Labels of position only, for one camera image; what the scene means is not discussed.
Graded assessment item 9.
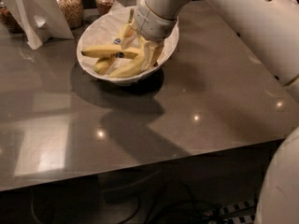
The large glass jar of nuts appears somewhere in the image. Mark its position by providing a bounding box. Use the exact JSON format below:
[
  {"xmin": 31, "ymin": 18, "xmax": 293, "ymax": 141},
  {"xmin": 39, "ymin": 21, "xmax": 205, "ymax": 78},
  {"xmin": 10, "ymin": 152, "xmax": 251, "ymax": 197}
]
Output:
[{"xmin": 56, "ymin": 0, "xmax": 83, "ymax": 30}]

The left white folded sign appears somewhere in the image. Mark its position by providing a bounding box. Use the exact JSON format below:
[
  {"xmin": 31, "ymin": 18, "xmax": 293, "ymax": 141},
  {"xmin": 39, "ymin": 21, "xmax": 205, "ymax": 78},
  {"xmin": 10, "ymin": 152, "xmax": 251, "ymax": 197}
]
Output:
[{"xmin": 3, "ymin": 0, "xmax": 74, "ymax": 49}]

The black cable on floor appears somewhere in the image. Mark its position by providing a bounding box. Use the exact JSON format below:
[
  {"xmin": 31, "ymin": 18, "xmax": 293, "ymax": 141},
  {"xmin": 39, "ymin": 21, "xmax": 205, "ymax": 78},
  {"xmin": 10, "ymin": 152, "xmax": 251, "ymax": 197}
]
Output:
[{"xmin": 124, "ymin": 179, "xmax": 222, "ymax": 224}]

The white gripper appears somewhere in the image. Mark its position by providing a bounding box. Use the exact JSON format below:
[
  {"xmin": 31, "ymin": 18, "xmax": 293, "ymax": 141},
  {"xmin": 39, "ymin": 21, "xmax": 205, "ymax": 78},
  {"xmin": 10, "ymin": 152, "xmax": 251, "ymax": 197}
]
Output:
[{"xmin": 121, "ymin": 0, "xmax": 178, "ymax": 71}]

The white bowl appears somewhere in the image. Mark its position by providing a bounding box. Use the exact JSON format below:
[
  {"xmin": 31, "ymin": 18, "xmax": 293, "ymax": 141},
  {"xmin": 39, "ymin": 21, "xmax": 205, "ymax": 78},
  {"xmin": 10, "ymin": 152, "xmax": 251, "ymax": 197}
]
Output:
[{"xmin": 77, "ymin": 3, "xmax": 179, "ymax": 86}]

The left edge glass jar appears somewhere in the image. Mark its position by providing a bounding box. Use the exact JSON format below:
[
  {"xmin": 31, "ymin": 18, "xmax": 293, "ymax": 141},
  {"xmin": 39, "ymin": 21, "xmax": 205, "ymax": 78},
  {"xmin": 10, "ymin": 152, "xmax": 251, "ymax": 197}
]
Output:
[{"xmin": 0, "ymin": 0, "xmax": 23, "ymax": 34}]

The black white striped floor tape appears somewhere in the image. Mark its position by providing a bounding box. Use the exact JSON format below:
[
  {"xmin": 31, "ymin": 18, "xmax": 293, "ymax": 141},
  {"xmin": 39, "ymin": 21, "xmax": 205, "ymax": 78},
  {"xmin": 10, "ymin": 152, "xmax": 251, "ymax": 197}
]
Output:
[{"xmin": 202, "ymin": 198, "xmax": 257, "ymax": 217}]

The small hidden yellow banana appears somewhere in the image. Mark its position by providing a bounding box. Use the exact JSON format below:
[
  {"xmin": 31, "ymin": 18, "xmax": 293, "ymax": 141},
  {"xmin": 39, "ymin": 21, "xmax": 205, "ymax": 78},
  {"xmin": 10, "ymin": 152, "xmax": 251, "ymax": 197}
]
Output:
[{"xmin": 137, "ymin": 35, "xmax": 147, "ymax": 49}]

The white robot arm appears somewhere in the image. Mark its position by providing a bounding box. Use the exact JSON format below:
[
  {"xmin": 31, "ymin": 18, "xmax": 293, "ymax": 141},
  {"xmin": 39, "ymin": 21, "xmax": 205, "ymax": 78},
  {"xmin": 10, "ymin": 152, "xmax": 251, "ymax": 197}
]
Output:
[{"xmin": 121, "ymin": 0, "xmax": 299, "ymax": 224}]

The horizontal yellow banana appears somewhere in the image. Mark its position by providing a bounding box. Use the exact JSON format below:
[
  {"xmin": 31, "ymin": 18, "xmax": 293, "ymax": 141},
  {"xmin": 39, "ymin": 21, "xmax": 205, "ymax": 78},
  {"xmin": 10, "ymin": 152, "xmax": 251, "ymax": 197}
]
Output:
[{"xmin": 81, "ymin": 45, "xmax": 141, "ymax": 59}]

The back yellow banana with sticker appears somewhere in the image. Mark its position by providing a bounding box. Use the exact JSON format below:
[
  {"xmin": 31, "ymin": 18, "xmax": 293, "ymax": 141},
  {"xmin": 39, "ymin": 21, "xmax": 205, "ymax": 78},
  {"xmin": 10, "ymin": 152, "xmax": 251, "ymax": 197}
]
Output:
[{"xmin": 93, "ymin": 9, "xmax": 134, "ymax": 75}]

